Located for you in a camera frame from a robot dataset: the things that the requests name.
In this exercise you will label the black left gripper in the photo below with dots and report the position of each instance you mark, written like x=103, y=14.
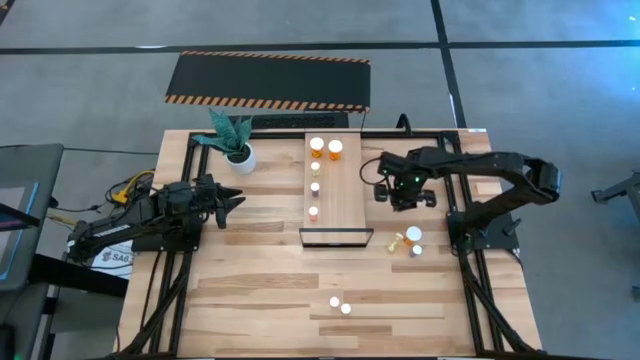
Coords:
x=205, y=202

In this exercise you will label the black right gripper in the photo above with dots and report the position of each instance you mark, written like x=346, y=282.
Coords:
x=405, y=195

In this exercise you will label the small blue bottle red pills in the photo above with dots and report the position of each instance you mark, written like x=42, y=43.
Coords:
x=315, y=187
x=416, y=250

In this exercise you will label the small pink pill bottle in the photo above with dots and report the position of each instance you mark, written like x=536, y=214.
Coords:
x=334, y=301
x=313, y=212

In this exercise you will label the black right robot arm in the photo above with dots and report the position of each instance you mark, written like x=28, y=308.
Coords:
x=480, y=160

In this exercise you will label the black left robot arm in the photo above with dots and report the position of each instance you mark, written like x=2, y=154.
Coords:
x=125, y=225

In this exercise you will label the snake plant in white pot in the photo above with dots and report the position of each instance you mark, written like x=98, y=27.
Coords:
x=242, y=162

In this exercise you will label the black perforated floor strip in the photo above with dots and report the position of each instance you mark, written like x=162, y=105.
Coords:
x=300, y=121

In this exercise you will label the white paper sheet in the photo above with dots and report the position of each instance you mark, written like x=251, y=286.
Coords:
x=117, y=265

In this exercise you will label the black hazard-striped floor mat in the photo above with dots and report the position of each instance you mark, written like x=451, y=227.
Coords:
x=270, y=80

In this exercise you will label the black floor beam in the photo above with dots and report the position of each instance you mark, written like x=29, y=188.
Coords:
x=75, y=277

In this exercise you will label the grey side desk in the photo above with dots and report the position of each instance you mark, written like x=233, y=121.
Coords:
x=45, y=165

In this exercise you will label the dark flat device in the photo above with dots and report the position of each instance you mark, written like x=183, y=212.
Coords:
x=17, y=219

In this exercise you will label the black stand leg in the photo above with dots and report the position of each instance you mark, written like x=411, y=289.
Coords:
x=620, y=189

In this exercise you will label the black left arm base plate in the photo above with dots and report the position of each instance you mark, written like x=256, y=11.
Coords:
x=170, y=246

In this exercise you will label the black aluminium table frame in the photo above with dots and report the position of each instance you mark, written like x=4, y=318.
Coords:
x=275, y=134

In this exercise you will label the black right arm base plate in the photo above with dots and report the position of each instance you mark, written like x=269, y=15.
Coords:
x=500, y=240

